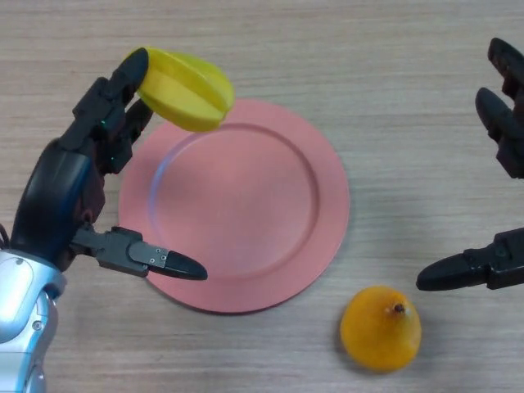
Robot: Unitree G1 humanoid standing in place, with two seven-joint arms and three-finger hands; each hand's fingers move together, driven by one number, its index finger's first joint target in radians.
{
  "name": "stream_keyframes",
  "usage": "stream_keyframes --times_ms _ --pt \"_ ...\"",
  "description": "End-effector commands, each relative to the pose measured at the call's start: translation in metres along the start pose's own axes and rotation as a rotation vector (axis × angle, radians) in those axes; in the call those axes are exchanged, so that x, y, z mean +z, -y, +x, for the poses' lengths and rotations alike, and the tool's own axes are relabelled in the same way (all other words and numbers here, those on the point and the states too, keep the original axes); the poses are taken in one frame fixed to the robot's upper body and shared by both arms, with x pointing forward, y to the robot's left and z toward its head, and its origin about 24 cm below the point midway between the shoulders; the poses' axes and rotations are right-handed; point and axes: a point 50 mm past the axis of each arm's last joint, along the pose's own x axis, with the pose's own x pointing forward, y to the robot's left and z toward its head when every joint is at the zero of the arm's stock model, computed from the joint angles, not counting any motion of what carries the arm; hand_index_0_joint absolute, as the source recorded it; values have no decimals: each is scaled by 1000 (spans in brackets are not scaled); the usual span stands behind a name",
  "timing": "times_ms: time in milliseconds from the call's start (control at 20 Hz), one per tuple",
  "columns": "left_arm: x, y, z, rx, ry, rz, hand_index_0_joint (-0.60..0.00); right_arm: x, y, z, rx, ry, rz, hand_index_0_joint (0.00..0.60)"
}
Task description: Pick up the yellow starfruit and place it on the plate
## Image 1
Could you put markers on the orange pear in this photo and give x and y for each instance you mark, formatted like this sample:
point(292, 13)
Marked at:
point(380, 331)

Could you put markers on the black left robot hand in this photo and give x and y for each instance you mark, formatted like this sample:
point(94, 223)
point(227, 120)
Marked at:
point(53, 196)

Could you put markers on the yellow starfruit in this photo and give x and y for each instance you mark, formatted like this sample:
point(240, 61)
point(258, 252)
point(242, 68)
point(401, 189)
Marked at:
point(188, 94)

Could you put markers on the pink round plate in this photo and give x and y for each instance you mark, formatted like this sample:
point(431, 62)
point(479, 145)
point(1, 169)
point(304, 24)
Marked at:
point(254, 213)

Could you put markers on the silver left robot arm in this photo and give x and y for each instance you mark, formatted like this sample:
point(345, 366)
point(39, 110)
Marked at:
point(20, 311)

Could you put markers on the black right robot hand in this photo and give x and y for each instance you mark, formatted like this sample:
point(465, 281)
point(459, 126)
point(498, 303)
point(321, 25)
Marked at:
point(507, 258)

